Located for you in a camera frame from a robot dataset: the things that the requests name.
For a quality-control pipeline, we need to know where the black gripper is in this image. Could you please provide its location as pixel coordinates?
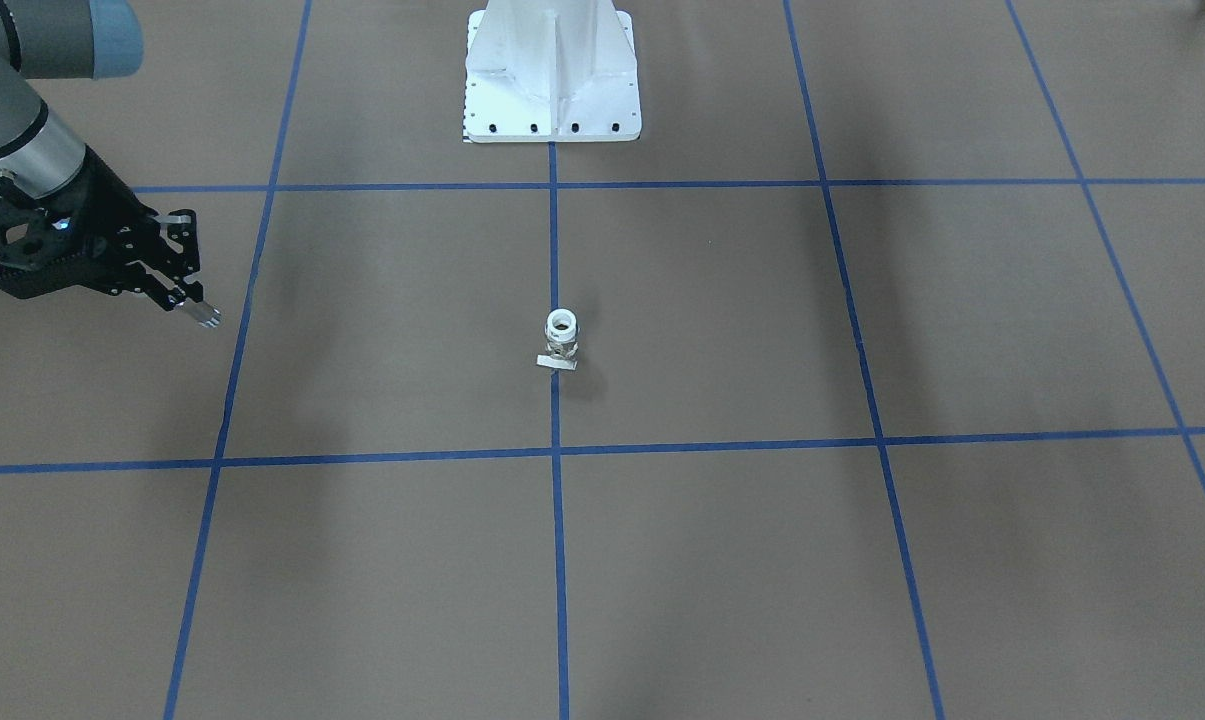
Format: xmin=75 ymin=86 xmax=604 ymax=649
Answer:
xmin=0 ymin=149 xmax=222 ymax=327

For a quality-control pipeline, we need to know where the white PPR valve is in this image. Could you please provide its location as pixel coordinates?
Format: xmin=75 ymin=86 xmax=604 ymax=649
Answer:
xmin=535 ymin=307 xmax=578 ymax=372

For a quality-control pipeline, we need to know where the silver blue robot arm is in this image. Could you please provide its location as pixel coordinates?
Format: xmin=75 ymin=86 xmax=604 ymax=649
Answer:
xmin=0 ymin=1 xmax=221 ymax=327

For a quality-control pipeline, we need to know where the white pedestal column base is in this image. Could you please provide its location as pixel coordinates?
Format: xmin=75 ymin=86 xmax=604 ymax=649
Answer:
xmin=462 ymin=1 xmax=643 ymax=143

